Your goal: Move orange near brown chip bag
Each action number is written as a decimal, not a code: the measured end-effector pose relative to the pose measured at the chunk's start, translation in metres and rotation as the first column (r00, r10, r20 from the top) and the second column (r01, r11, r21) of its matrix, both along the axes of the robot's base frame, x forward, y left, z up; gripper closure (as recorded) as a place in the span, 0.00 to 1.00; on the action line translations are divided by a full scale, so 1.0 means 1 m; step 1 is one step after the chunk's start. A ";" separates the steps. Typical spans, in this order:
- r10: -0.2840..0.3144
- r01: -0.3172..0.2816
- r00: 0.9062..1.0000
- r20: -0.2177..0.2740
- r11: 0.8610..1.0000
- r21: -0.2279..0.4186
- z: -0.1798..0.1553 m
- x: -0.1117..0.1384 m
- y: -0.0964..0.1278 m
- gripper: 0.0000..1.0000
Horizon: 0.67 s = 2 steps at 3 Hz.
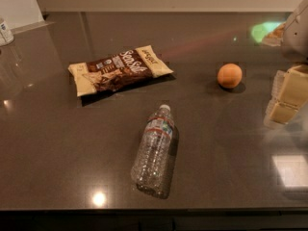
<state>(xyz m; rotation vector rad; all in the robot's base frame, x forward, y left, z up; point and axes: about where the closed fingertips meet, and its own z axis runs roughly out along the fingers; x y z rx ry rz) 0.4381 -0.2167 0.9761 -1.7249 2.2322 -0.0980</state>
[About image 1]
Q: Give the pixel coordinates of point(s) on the snack package at back right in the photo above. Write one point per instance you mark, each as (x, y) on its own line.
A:
(274, 37)

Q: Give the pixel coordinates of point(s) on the brown sea salt chip bag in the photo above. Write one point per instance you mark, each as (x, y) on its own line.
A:
(118, 71)

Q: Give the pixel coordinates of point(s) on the white container at left edge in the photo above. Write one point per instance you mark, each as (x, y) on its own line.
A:
(6, 35)

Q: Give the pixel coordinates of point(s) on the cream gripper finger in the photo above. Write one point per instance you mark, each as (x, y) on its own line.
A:
(278, 114)

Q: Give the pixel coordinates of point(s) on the clear plastic water bottle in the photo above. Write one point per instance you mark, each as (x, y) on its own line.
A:
(150, 165)

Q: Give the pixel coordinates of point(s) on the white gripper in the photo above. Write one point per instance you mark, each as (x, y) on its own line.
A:
(296, 36)

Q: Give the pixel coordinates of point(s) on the orange fruit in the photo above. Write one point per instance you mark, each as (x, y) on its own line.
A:
(229, 76)

